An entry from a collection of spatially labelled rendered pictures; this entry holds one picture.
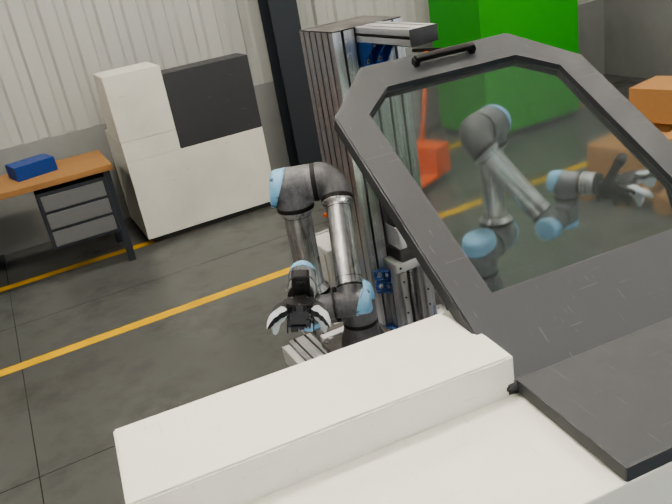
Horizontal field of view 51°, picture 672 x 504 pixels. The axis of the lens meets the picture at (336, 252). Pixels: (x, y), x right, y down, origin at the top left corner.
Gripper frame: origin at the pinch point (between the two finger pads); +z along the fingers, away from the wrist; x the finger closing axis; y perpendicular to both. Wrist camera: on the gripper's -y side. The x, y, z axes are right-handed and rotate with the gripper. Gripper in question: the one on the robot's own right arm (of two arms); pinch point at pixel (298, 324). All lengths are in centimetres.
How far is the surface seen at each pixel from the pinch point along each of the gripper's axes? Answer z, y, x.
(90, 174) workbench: -418, 88, 190
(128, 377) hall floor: -230, 164, 122
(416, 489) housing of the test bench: 62, -4, -21
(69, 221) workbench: -407, 125, 210
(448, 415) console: 45, -6, -28
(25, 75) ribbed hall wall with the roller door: -531, 24, 274
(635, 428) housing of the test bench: 58, -12, -56
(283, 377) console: 36.2, -9.3, 1.3
